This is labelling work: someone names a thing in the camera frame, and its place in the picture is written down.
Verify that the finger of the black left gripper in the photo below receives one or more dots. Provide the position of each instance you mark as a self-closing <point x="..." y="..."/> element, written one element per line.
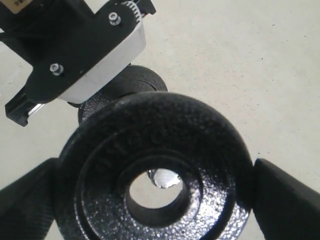
<point x="20" y="108"/>

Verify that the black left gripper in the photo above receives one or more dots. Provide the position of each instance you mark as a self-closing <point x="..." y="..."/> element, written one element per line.
<point x="145" y="7"/>

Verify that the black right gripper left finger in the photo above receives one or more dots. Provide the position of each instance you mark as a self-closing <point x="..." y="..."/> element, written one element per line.
<point x="26" y="205"/>

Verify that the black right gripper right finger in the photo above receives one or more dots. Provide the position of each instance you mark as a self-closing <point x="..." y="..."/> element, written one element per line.
<point x="284" y="208"/>

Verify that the black weight plate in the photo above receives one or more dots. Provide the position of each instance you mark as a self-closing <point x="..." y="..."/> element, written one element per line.
<point x="143" y="133"/>

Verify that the chrome threaded dumbbell bar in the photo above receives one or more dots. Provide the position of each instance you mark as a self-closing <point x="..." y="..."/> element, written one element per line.
<point x="163" y="178"/>

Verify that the black weight plate far end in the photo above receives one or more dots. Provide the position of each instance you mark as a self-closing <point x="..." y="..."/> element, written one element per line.
<point x="132" y="80"/>

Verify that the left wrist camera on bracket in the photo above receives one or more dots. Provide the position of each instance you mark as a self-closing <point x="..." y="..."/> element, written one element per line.
<point x="73" y="51"/>

